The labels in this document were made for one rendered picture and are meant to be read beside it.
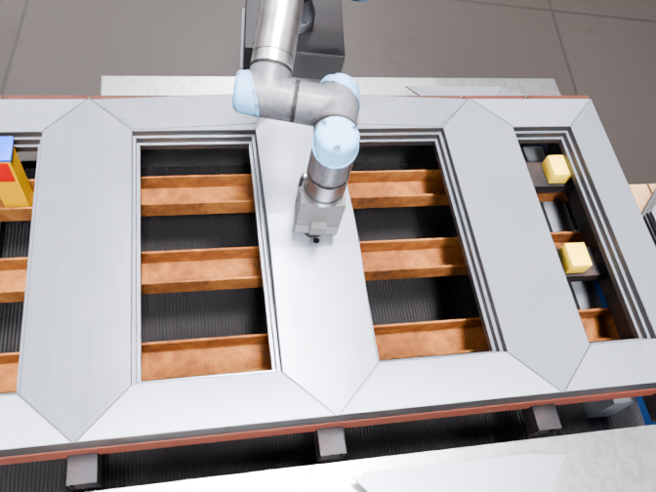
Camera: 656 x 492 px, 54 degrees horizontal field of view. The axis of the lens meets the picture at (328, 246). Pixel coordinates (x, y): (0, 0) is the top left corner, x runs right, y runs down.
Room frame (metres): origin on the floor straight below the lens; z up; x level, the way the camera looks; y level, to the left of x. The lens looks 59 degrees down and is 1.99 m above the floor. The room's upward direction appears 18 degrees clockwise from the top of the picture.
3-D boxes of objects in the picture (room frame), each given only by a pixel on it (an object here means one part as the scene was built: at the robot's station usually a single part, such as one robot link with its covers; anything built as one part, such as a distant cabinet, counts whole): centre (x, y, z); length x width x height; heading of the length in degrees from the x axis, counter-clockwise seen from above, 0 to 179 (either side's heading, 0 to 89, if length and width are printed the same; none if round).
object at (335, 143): (0.69, 0.04, 1.14); 0.09 x 0.08 x 0.11; 10
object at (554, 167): (1.14, -0.49, 0.79); 0.06 x 0.05 x 0.04; 23
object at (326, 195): (0.69, 0.04, 1.06); 0.08 x 0.08 x 0.05
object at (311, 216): (0.68, 0.04, 0.98); 0.10 x 0.09 x 0.16; 16
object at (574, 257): (0.89, -0.55, 0.79); 0.06 x 0.05 x 0.04; 23
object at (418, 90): (1.35, -0.28, 0.70); 0.39 x 0.12 x 0.04; 113
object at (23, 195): (0.65, 0.69, 0.78); 0.05 x 0.05 x 0.19; 23
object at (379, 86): (1.24, 0.06, 0.67); 1.30 x 0.20 x 0.03; 113
